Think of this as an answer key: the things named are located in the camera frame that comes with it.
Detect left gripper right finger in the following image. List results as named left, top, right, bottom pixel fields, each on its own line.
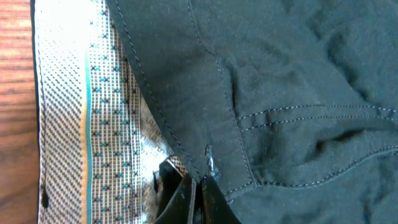
left=201, top=175, right=241, bottom=224

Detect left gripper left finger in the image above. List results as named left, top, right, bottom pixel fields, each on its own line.
left=154, top=162, right=197, bottom=224

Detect dark green shorts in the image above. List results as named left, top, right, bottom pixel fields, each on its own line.
left=30, top=0, right=397, bottom=223

